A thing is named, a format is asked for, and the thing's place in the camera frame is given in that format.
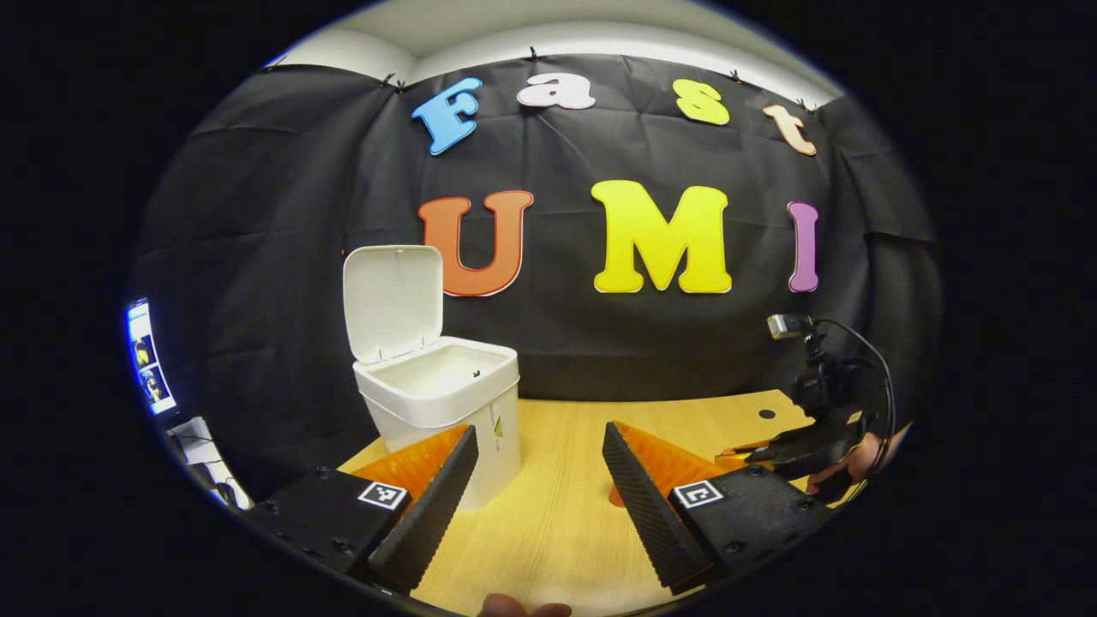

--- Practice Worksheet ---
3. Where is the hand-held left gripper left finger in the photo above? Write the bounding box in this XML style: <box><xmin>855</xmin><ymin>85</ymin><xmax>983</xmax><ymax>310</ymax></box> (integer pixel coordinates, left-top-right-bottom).
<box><xmin>244</xmin><ymin>424</ymin><xmax>481</xmax><ymax>596</ymax></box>

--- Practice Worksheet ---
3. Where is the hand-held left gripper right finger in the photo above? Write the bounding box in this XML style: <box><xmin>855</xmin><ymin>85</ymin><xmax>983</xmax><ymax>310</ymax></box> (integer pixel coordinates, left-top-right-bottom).
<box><xmin>600</xmin><ymin>420</ymin><xmax>838</xmax><ymax>596</ymax></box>

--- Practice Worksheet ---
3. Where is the white desktop garbage bin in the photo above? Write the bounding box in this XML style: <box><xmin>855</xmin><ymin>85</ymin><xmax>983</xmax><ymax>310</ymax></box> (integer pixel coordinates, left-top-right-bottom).
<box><xmin>343</xmin><ymin>244</ymin><xmax>522</xmax><ymax>512</ymax></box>

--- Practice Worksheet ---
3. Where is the wooden desktop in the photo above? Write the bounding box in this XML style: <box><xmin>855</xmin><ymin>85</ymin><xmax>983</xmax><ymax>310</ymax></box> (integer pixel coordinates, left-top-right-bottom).
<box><xmin>339</xmin><ymin>390</ymin><xmax>866</xmax><ymax>617</ymax></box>

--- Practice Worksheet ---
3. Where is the white side table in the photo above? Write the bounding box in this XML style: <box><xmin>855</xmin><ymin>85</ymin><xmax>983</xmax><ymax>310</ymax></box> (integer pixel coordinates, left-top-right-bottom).
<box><xmin>165</xmin><ymin>417</ymin><xmax>254</xmax><ymax>511</ymax></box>

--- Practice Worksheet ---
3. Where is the computer monitor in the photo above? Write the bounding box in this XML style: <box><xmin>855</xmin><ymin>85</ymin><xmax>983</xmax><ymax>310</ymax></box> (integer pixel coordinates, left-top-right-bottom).
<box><xmin>126</xmin><ymin>297</ymin><xmax>179</xmax><ymax>418</ymax></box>

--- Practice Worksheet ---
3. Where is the black backdrop cloth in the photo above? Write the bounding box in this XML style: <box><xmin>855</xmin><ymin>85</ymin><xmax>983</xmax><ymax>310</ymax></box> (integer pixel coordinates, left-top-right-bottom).
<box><xmin>129</xmin><ymin>53</ymin><xmax>944</xmax><ymax>498</ymax></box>

